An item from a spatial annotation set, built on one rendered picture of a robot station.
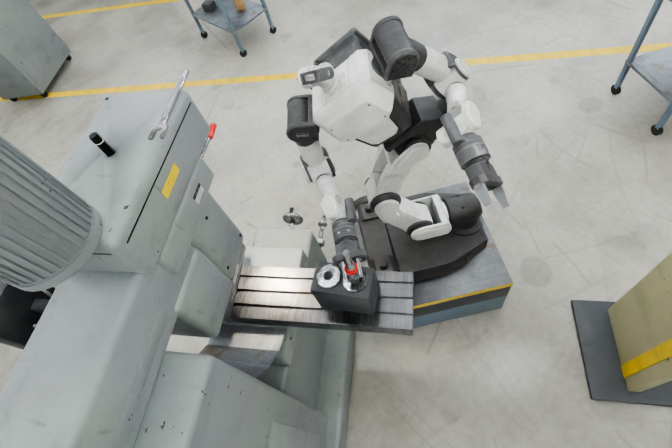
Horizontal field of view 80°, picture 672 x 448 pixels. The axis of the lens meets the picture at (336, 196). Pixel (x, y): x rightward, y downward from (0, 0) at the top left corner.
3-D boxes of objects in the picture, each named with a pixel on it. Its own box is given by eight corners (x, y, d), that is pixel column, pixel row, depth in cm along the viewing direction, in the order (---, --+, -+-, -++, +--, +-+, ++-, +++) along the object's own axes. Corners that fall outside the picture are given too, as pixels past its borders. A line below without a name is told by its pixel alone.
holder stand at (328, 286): (327, 279, 167) (316, 258, 150) (379, 286, 160) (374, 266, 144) (320, 307, 160) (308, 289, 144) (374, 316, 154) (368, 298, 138)
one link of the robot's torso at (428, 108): (459, 100, 152) (433, 77, 141) (471, 123, 145) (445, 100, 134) (402, 143, 167) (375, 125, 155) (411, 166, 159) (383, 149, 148)
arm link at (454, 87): (451, 126, 131) (449, 95, 144) (477, 107, 124) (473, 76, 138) (429, 106, 127) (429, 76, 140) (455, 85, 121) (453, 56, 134)
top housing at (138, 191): (138, 131, 123) (103, 91, 110) (214, 127, 117) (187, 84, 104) (63, 274, 98) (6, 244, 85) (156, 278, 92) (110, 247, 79)
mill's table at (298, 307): (157, 268, 196) (147, 261, 189) (413, 279, 168) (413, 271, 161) (138, 315, 183) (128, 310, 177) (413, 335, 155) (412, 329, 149)
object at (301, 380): (288, 271, 262) (255, 226, 213) (335, 273, 255) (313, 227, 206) (260, 409, 218) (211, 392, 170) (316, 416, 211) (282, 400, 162)
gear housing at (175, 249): (147, 175, 126) (128, 155, 118) (217, 174, 121) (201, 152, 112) (100, 274, 108) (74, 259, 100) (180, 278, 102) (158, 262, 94)
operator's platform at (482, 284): (462, 214, 279) (466, 181, 246) (502, 308, 239) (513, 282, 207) (354, 241, 284) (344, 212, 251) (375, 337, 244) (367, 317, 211)
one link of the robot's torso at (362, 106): (356, 109, 167) (290, 64, 145) (424, 63, 147) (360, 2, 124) (362, 168, 153) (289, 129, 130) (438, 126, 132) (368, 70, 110)
